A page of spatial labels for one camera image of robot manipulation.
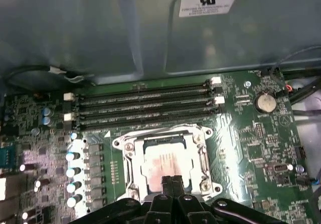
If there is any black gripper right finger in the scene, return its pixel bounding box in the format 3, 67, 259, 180
173, 175, 279, 224

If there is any thin metal locking lever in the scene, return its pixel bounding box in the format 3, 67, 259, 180
122, 124, 201, 138

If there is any CPU socket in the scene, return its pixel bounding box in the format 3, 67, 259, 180
112, 123, 214, 202

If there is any white label sticker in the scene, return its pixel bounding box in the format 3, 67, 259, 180
178, 0, 238, 18

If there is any silver CPU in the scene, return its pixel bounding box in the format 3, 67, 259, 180
141, 143, 196, 196

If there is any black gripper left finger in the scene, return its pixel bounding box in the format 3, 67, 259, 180
72, 175, 176, 224

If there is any thick black internal cable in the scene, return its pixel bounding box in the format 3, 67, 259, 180
288, 77, 321, 104

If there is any green motherboard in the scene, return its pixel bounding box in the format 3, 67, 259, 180
0, 68, 321, 224

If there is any thin wire with white connector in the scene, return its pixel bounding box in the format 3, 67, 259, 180
4, 64, 96, 89

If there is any metal socket cover frame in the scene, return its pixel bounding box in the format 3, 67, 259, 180
132, 132, 203, 196

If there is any round coin battery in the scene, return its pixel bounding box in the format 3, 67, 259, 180
254, 93, 278, 113

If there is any black open PC case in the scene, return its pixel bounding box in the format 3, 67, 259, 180
0, 0, 321, 209

